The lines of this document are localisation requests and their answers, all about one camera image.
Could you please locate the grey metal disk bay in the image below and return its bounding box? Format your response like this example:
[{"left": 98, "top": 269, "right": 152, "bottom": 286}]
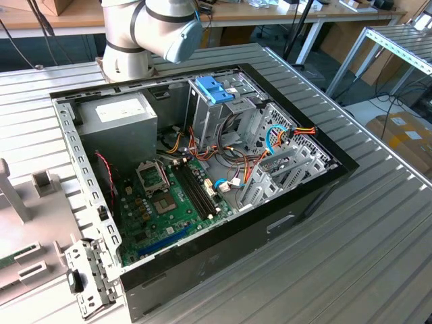
[{"left": 236, "top": 144, "right": 338, "bottom": 213}]

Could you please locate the black RAM slot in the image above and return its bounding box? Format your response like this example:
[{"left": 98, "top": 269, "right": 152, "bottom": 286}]
[
  {"left": 184, "top": 161, "right": 219, "bottom": 217},
  {"left": 175, "top": 164, "right": 209, "bottom": 220}
]

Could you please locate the grey metal drive cage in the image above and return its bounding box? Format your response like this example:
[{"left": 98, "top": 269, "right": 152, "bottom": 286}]
[{"left": 184, "top": 72, "right": 267, "bottom": 153}]

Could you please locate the thin metal locking lever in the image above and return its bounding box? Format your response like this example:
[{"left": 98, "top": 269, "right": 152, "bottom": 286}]
[{"left": 159, "top": 163, "right": 170, "bottom": 190}]

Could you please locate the green motherboard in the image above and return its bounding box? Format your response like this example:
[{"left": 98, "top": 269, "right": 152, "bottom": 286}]
[{"left": 114, "top": 158, "right": 236, "bottom": 267}]

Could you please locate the CPU socket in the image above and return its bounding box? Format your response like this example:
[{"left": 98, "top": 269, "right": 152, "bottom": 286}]
[{"left": 150, "top": 191, "right": 179, "bottom": 217}]

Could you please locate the blue plastic drive latch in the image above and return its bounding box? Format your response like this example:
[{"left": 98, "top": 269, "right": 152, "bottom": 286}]
[{"left": 194, "top": 76, "right": 234, "bottom": 105}]

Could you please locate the blue expansion slot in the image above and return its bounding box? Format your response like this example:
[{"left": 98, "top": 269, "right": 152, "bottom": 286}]
[{"left": 138, "top": 224, "right": 193, "bottom": 257}]

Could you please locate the black open PC case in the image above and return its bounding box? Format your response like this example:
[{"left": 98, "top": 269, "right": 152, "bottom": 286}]
[{"left": 49, "top": 62, "right": 360, "bottom": 323}]

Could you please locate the grey power supply box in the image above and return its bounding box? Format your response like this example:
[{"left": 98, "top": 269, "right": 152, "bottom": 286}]
[{"left": 76, "top": 92, "right": 159, "bottom": 173}]

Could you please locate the black case fan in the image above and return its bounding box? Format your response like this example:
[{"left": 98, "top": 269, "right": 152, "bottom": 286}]
[{"left": 92, "top": 151, "right": 122, "bottom": 223}]

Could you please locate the large brown cardboard box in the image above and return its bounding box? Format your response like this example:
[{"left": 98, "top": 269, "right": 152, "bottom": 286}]
[{"left": 319, "top": 20, "right": 411, "bottom": 87}]

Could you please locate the grey parts rack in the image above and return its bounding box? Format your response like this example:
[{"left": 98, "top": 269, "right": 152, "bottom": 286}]
[{"left": 0, "top": 157, "right": 84, "bottom": 315}]

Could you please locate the cardboard box yellow tape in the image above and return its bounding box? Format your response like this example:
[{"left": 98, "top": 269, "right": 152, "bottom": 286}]
[{"left": 366, "top": 113, "right": 432, "bottom": 176}]

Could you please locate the metal slat rack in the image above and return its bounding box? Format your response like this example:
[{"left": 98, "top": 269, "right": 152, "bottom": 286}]
[{"left": 325, "top": 24, "right": 432, "bottom": 99}]

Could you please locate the small brown cardboard box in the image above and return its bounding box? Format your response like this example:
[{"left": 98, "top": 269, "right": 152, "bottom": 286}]
[{"left": 20, "top": 0, "right": 74, "bottom": 17}]

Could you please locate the green circuit card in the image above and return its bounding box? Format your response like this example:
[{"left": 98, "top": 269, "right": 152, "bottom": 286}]
[{"left": 0, "top": 251, "right": 21, "bottom": 271}]

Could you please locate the orange yellow wire bundle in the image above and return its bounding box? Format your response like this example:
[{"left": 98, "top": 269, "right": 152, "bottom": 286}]
[{"left": 158, "top": 126, "right": 220, "bottom": 165}]

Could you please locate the short blue data wire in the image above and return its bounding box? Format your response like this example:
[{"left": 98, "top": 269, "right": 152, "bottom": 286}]
[{"left": 214, "top": 178, "right": 244, "bottom": 193}]

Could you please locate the black wire loop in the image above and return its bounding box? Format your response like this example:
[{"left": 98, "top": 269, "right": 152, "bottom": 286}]
[{"left": 217, "top": 111, "right": 264, "bottom": 163}]

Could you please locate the long blue data wire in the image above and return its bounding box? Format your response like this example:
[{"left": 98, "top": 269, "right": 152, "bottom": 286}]
[{"left": 265, "top": 124, "right": 292, "bottom": 157}]

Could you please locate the metal socket cover frame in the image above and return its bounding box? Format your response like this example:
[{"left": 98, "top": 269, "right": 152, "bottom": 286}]
[{"left": 134, "top": 161, "right": 169, "bottom": 196}]

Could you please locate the red yellow power wire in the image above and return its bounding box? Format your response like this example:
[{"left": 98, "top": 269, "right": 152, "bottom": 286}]
[{"left": 242, "top": 125, "right": 320, "bottom": 183}]

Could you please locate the red black fan wire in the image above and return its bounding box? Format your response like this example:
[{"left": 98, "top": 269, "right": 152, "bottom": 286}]
[{"left": 94, "top": 151, "right": 117, "bottom": 207}]

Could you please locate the metal expansion bracket flap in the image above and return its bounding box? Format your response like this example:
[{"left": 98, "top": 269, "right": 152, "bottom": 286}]
[{"left": 63, "top": 238, "right": 124, "bottom": 320}]

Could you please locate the wooden desk white frame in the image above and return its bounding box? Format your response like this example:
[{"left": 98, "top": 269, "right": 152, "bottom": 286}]
[{"left": 0, "top": 0, "right": 408, "bottom": 65}]

